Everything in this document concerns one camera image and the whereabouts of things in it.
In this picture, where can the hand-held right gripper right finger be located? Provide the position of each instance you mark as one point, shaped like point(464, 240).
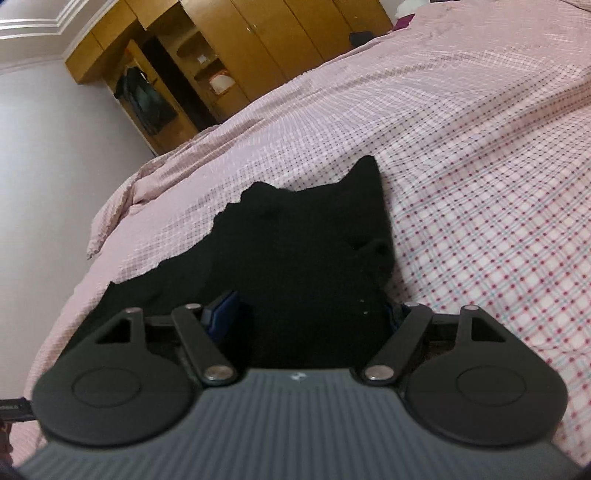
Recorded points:
point(406, 333)

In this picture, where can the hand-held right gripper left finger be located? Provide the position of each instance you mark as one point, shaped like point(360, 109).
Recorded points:
point(222, 314)

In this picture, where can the black cloth garment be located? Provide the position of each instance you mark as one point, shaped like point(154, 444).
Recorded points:
point(300, 240)

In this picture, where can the dark hanging clothes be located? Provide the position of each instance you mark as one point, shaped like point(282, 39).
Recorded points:
point(147, 101)

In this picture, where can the pink checkered blanket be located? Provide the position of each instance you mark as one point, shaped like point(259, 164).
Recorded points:
point(461, 138)

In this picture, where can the wooden wardrobe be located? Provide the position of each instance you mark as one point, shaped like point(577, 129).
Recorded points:
point(277, 41)

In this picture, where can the black bag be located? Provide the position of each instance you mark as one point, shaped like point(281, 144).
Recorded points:
point(361, 38)

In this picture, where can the magenta cloth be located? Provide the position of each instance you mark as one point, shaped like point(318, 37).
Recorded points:
point(403, 22)

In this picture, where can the white plush pillow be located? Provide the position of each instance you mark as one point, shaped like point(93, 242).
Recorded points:
point(413, 5)

